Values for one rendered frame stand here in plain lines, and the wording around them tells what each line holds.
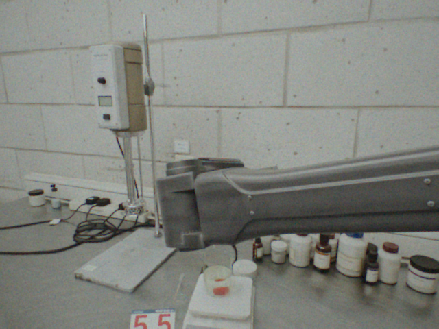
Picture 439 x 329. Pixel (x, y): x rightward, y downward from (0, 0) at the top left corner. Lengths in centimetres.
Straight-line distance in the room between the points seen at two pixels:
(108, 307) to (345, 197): 67
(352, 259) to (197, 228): 67
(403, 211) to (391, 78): 80
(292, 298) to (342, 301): 12
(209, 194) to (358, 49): 80
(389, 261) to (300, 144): 41
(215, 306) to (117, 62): 59
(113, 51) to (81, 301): 61
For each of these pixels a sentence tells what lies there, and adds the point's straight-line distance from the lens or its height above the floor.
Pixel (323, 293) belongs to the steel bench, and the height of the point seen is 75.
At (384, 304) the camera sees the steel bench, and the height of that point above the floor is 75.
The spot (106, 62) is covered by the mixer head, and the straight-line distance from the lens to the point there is 78.
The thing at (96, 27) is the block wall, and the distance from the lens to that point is 134.
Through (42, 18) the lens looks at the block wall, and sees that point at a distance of 156.
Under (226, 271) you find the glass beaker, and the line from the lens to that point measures 60.
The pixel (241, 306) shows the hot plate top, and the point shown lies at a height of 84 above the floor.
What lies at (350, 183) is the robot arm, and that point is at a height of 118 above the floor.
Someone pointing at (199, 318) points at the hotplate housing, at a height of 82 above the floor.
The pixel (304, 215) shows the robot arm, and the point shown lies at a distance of 20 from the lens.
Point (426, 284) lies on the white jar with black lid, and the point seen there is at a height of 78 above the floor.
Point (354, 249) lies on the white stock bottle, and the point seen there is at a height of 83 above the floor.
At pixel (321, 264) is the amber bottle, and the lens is 89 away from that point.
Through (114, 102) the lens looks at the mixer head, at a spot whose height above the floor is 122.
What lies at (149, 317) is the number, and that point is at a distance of 69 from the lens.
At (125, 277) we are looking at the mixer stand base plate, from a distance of 85.
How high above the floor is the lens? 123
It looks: 14 degrees down
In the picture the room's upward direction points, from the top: straight up
